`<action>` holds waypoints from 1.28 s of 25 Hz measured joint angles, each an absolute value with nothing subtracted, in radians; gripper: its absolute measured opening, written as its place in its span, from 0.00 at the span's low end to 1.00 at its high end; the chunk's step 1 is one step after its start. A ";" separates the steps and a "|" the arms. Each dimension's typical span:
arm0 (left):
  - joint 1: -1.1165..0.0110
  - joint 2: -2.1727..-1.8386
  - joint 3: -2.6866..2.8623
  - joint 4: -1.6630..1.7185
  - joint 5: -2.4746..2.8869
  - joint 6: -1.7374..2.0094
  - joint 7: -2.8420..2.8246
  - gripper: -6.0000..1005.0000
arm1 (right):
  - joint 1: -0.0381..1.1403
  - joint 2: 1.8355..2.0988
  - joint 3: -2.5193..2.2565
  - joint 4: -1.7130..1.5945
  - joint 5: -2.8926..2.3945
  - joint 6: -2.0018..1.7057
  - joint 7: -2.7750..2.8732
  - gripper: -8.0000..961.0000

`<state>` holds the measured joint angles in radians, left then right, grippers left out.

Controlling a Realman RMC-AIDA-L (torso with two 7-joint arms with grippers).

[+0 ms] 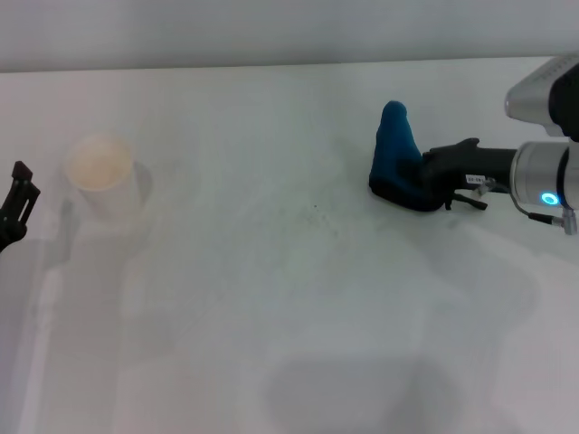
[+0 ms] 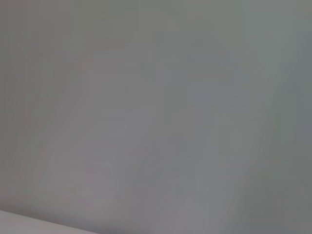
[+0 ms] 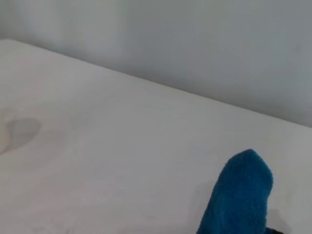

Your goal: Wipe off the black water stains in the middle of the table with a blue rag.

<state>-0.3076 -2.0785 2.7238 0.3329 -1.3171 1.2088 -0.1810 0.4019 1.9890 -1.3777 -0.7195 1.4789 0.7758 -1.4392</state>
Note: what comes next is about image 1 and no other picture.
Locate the grey cable with connector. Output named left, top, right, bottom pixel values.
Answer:
left=472, top=177, right=576, bottom=234

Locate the white paper cup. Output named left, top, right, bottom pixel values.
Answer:
left=62, top=132, right=138, bottom=225

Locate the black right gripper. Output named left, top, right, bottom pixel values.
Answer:
left=420, top=137, right=519, bottom=194

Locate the blue rag with black trim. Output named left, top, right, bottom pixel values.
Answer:
left=367, top=99, right=489, bottom=214

